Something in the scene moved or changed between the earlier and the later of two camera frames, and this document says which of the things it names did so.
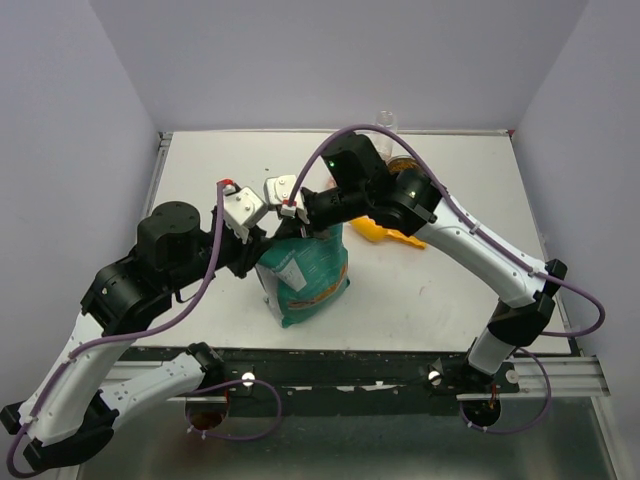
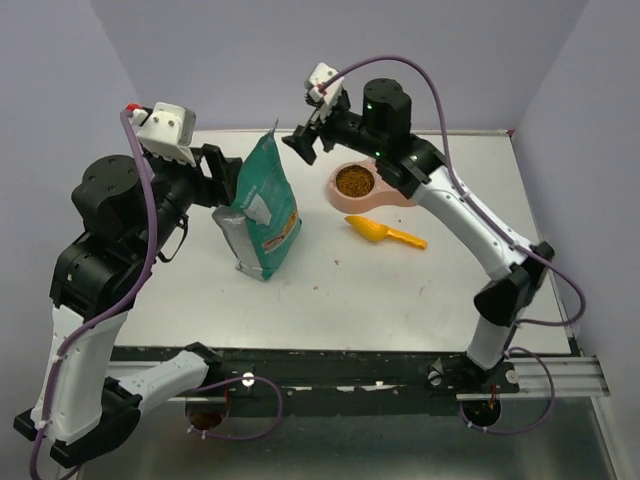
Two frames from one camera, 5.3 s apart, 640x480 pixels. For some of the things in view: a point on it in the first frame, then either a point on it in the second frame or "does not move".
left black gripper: x=251 y=251 -> x=221 y=187
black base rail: x=339 y=382 does not move
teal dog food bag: x=301 y=275 -> x=263 y=222
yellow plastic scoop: x=366 y=229 does not move
